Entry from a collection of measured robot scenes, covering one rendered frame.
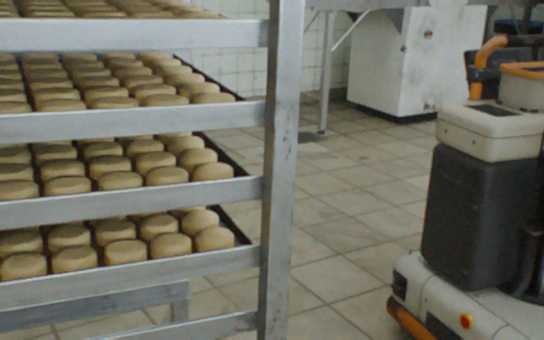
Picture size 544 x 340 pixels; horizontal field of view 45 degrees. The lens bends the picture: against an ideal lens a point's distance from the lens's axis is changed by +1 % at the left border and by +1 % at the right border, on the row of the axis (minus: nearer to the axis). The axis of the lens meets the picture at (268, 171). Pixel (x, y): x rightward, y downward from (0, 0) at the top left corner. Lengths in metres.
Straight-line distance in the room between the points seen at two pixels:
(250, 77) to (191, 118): 4.43
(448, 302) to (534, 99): 0.63
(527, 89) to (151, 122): 1.43
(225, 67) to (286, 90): 4.30
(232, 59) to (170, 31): 4.34
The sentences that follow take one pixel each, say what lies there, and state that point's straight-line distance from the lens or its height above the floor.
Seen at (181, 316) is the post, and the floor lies 0.54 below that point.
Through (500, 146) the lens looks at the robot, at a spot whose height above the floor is 0.74.
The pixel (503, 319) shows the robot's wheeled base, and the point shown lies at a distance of 1.95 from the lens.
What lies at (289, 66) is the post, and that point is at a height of 1.11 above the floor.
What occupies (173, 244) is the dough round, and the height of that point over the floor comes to 0.88.
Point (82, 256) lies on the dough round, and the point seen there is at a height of 0.88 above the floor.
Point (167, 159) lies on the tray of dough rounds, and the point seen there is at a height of 0.97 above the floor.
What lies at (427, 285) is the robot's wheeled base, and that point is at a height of 0.26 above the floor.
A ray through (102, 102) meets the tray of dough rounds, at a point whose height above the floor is 1.06.
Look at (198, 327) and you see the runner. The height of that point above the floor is 0.79.
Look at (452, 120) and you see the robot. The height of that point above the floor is 0.78.
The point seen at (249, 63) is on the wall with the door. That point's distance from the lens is 5.11.
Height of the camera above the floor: 1.23
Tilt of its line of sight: 19 degrees down
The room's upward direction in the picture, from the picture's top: 2 degrees clockwise
